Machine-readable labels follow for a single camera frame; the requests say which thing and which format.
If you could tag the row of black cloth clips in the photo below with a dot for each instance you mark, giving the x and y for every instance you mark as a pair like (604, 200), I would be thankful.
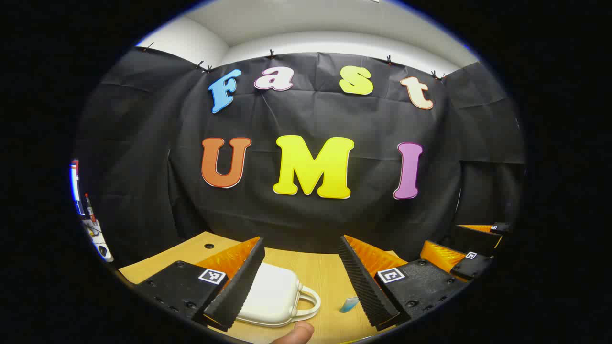
(271, 53)

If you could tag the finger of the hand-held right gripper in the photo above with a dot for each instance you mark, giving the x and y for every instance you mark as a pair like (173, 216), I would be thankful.
(471, 266)
(478, 240)

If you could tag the white suitcase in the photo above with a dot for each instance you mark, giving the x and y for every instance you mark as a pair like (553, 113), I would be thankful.
(272, 296)

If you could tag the black backdrop cloth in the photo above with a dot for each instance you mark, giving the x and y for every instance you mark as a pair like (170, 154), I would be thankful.
(306, 114)

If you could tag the blue skin care bottle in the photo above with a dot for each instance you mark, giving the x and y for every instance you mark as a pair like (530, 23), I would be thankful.
(349, 304)

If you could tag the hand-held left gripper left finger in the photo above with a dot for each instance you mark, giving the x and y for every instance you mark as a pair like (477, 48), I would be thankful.
(241, 282)

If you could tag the blue lit screen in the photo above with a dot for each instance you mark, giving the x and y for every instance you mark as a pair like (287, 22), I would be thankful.
(75, 186)

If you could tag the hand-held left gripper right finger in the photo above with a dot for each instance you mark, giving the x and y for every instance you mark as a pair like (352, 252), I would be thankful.
(363, 282)

